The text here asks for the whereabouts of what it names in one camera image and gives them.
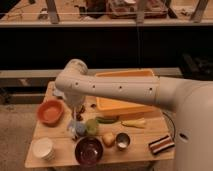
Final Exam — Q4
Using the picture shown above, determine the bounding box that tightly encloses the green cucumber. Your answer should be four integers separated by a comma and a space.
95, 117, 119, 124

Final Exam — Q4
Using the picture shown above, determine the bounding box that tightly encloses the small metal cup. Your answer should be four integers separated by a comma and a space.
115, 133, 130, 150

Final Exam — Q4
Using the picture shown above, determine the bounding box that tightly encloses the yellow plastic bin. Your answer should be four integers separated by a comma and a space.
96, 69, 155, 116

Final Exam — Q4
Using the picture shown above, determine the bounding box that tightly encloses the yellow banana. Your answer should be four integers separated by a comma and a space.
121, 119, 146, 129

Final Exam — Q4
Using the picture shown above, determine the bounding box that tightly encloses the blue sponge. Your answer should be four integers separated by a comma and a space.
76, 122, 86, 136

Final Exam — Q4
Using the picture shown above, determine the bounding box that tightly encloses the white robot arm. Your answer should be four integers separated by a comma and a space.
55, 59, 213, 171

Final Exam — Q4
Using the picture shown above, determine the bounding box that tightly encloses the green cup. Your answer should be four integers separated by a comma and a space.
86, 119, 99, 135

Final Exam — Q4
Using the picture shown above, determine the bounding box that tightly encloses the dark purple bowl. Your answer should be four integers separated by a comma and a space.
75, 137, 103, 167

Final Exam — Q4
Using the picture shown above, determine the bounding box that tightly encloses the bunch of dark grapes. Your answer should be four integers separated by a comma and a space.
76, 105, 86, 121

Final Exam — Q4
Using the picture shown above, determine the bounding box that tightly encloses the wooden table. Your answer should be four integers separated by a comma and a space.
24, 79, 179, 169

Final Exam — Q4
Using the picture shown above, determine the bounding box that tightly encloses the black cable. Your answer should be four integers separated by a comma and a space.
162, 111, 177, 141

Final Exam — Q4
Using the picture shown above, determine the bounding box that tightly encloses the white paper cup stack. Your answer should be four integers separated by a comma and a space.
32, 137, 54, 160

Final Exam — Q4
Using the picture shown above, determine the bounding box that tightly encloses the orange bowl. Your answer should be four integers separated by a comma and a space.
36, 100, 64, 126

